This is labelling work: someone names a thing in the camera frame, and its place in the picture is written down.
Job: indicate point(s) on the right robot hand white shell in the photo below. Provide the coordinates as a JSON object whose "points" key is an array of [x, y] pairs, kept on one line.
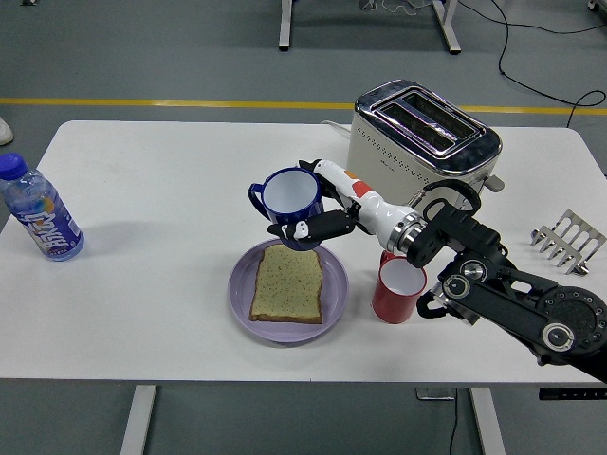
{"points": [[379, 213]]}

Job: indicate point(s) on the blue enamel cup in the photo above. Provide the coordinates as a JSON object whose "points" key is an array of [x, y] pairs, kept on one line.
{"points": [[289, 189]]}

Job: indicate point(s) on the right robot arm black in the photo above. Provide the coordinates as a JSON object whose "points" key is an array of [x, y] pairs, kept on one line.
{"points": [[512, 308]]}

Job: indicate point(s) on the red enamel cup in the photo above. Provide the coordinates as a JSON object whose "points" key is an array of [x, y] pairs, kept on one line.
{"points": [[393, 308]]}

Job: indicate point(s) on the slice of bread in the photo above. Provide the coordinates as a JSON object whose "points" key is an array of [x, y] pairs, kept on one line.
{"points": [[287, 284]]}

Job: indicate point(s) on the black desk control panel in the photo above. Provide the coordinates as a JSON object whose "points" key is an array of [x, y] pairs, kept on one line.
{"points": [[569, 394]]}

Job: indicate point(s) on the cream and chrome toaster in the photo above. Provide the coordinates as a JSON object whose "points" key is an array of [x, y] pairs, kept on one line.
{"points": [[403, 142]]}

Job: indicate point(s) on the purple round plate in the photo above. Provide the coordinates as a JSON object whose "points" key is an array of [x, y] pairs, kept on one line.
{"points": [[242, 294]]}

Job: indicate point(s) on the metal toast rack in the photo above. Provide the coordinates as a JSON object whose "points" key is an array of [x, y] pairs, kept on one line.
{"points": [[569, 232]]}

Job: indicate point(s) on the grey background table leg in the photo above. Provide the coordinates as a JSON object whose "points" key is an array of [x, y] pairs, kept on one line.
{"points": [[448, 28], [284, 28]]}

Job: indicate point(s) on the white table leg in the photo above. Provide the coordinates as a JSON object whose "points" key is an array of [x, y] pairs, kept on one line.
{"points": [[137, 422], [488, 426]]}

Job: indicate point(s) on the plastic bottle with purple cap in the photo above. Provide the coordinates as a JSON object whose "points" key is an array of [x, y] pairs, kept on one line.
{"points": [[42, 218]]}

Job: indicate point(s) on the person's shoe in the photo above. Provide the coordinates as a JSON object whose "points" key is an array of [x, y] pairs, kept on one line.
{"points": [[5, 132]]}

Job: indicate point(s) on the grey bracket under table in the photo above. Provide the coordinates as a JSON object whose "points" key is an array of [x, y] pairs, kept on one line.
{"points": [[434, 394]]}

